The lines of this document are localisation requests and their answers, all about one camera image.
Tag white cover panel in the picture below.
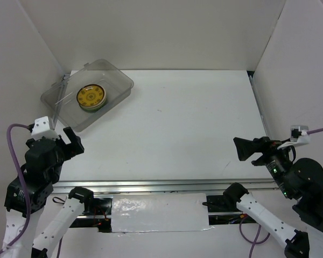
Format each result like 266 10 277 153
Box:
111 193 209 233

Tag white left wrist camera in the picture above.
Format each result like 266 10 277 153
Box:
31 116 59 140

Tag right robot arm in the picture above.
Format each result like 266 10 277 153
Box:
223 137 323 257

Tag clear plastic bin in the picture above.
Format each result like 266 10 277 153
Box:
41 59 134 132

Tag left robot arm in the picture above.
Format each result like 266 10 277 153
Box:
0 122 96 257

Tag yellow patterned plate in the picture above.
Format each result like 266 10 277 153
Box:
76 84 106 106

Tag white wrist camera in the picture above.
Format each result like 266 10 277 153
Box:
277 125 310 149
31 116 59 140

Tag cream plate with black patch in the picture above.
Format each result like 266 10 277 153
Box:
79 102 105 109

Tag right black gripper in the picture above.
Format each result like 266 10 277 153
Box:
231 132 293 195

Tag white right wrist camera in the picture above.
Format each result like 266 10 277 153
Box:
277 125 310 149

